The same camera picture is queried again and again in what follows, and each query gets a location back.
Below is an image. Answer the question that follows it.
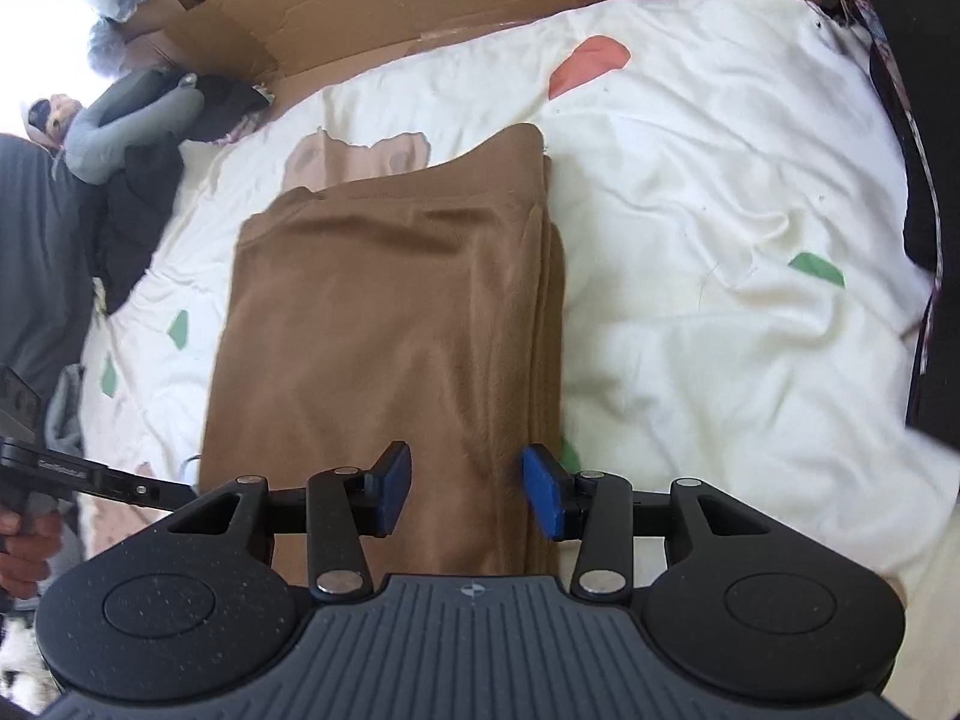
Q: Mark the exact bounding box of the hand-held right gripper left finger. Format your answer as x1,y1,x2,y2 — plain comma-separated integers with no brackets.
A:
169,441,415,602

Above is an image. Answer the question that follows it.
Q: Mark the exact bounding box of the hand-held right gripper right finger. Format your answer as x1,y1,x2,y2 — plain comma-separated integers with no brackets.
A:
521,444,751,605

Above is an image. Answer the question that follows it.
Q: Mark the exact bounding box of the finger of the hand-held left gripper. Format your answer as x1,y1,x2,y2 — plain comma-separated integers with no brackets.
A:
96,463,199,512

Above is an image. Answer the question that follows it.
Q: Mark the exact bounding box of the brown printed t-shirt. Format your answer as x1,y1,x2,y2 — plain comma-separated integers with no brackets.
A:
199,122,571,590

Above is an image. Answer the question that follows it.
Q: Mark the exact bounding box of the person's left hand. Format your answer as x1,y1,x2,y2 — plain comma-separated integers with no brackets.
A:
0,511,67,601

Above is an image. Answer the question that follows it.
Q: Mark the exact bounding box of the white speckled fluffy cloth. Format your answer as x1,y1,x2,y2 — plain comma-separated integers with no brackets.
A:
0,611,50,717

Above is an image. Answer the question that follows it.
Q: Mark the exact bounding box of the dark grey pillow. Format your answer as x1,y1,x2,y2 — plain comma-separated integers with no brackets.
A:
0,133,102,421

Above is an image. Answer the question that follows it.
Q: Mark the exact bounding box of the crumpled black garment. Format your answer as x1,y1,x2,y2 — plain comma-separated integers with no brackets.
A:
97,73,271,316

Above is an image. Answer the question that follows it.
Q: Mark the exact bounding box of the grey neck pillow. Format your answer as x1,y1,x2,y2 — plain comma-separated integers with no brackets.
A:
64,69,207,185

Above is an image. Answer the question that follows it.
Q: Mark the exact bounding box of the cream bear-print blanket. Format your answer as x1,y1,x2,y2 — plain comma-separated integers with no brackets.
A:
64,0,960,616

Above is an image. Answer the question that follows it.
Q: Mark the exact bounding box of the teddy bear plush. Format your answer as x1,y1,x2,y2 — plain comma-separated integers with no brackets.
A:
26,94,83,151

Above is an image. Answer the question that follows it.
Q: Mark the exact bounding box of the small cardboard box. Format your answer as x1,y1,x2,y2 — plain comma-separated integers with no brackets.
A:
112,0,207,68

